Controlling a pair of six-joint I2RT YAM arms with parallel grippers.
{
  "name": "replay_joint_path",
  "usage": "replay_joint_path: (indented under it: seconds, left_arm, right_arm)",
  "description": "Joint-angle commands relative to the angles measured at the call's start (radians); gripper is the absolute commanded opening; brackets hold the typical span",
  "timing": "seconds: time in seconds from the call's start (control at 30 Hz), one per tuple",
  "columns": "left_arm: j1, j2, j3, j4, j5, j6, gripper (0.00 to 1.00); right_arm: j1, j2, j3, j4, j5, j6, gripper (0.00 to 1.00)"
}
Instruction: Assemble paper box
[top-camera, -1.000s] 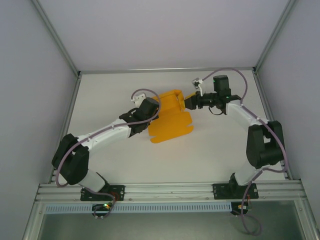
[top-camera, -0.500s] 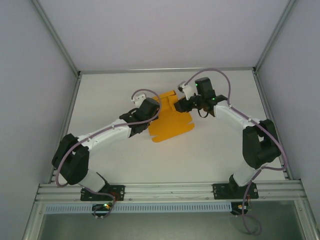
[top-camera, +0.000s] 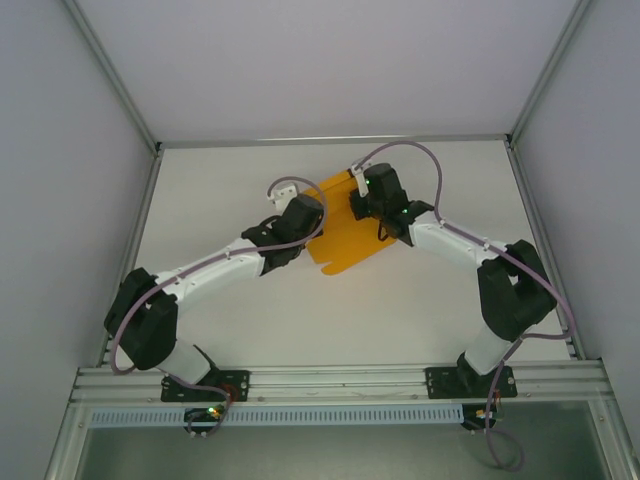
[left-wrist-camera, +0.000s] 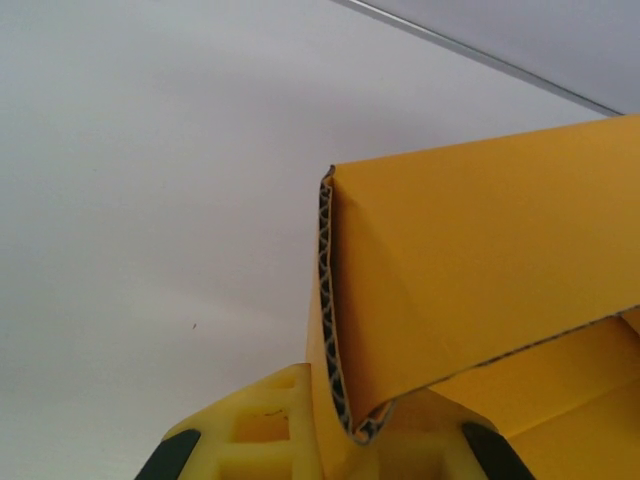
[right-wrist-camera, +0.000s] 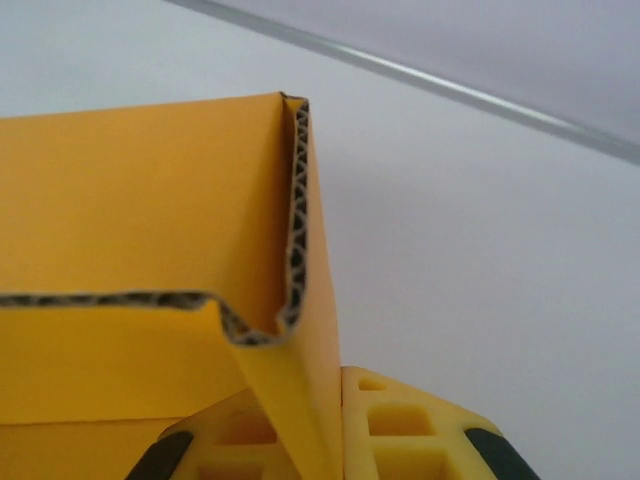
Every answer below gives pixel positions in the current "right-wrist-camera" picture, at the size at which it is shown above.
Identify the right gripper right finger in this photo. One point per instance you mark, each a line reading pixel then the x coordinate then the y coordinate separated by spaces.
pixel 400 425

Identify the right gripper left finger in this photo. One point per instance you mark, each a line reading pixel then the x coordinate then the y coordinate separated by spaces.
pixel 225 435

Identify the aluminium table edge rail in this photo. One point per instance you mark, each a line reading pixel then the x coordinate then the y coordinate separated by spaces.
pixel 500 104

